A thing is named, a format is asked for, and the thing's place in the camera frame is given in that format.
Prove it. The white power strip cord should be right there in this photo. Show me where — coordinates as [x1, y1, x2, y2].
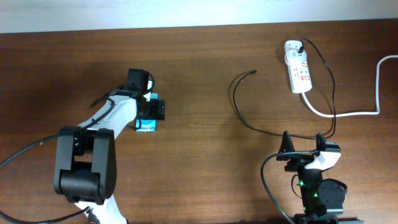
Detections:
[300, 55, 398, 118]

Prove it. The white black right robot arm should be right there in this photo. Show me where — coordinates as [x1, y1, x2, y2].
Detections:
[276, 131, 363, 224]

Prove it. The black USB charging cable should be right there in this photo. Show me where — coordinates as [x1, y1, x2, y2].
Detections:
[228, 37, 337, 140]

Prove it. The white power strip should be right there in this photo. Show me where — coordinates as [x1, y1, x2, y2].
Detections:
[284, 40, 312, 94]

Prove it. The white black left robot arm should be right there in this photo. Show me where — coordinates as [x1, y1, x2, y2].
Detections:
[53, 93, 165, 223]

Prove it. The white charger plug adapter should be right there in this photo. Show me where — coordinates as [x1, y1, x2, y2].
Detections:
[285, 47, 307, 65]

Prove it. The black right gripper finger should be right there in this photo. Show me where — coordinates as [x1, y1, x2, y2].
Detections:
[280, 131, 295, 153]
[316, 133, 335, 151]

